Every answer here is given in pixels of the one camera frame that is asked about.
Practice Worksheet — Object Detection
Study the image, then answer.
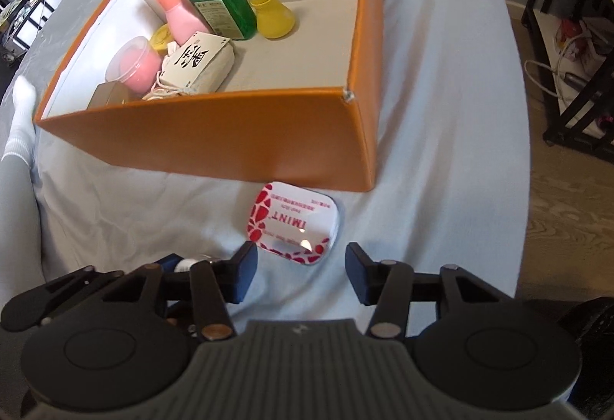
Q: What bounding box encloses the canvas pouch with wooden tag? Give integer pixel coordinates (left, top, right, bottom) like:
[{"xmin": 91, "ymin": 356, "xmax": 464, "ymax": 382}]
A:
[{"xmin": 141, "ymin": 31, "xmax": 237, "ymax": 100}]

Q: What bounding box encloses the pink pump bottle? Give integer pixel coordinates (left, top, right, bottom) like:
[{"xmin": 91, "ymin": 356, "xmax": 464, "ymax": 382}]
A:
[{"xmin": 148, "ymin": 0, "xmax": 212, "ymax": 44}]

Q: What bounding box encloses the person's grey trousered leg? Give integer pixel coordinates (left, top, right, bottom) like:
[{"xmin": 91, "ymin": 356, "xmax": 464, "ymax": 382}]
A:
[{"xmin": 0, "ymin": 154, "xmax": 49, "ymax": 301}]

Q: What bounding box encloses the orange storage box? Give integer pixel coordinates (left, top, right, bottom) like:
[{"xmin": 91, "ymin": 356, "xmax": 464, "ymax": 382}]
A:
[{"xmin": 33, "ymin": 0, "xmax": 387, "ymax": 193}]

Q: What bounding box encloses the cluttered side table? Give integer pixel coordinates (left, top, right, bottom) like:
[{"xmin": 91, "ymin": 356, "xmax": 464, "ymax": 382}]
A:
[{"xmin": 0, "ymin": 0, "xmax": 61, "ymax": 63}]

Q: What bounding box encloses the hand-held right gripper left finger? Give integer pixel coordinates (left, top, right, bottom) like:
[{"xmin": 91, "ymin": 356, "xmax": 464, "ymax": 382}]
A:
[{"xmin": 103, "ymin": 242, "xmax": 258, "ymax": 341}]

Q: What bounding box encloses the white cable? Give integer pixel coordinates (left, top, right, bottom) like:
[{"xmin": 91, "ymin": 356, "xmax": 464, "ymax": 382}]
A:
[{"xmin": 524, "ymin": 34, "xmax": 593, "ymax": 102}]

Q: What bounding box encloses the person's white sock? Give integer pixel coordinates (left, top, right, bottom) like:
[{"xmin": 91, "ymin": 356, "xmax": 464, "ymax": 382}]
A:
[{"xmin": 2, "ymin": 76, "xmax": 38, "ymax": 164}]

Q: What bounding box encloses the yellow tape measure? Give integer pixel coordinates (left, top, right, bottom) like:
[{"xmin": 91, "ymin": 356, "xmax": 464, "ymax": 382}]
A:
[{"xmin": 149, "ymin": 23, "xmax": 176, "ymax": 54}]

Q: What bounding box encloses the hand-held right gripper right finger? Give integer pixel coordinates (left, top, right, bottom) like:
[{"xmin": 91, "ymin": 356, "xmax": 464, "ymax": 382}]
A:
[{"xmin": 345, "ymin": 242, "xmax": 504, "ymax": 338}]

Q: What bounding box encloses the clear jar with pink sponge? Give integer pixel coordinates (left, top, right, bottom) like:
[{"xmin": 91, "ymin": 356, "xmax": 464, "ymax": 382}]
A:
[{"xmin": 104, "ymin": 36, "xmax": 164, "ymax": 94}]

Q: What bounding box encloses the black object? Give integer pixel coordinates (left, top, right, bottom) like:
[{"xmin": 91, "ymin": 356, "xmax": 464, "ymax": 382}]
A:
[{"xmin": 571, "ymin": 298, "xmax": 614, "ymax": 420}]

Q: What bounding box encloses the red white mint tin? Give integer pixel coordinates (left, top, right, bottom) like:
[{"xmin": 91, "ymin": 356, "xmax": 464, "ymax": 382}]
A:
[{"xmin": 246, "ymin": 181, "xmax": 345, "ymax": 266}]

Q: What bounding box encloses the grey packet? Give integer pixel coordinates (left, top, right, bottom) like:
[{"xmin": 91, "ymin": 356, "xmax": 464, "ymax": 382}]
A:
[{"xmin": 583, "ymin": 17, "xmax": 614, "ymax": 61}]

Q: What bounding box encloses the small brown box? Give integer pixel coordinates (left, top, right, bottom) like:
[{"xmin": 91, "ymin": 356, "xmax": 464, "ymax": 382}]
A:
[{"xmin": 87, "ymin": 81, "xmax": 130, "ymax": 110}]

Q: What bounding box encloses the red white bag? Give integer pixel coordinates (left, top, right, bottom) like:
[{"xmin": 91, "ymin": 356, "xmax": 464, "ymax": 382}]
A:
[{"xmin": 555, "ymin": 20, "xmax": 583, "ymax": 61}]

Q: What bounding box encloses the grey bed sheet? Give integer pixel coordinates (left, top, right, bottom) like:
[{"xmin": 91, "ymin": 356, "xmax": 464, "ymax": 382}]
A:
[{"xmin": 0, "ymin": 0, "xmax": 531, "ymax": 339}]

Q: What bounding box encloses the yellow bottle with white label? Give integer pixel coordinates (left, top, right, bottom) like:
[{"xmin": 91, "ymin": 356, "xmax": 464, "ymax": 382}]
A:
[{"xmin": 233, "ymin": 0, "xmax": 297, "ymax": 40}]

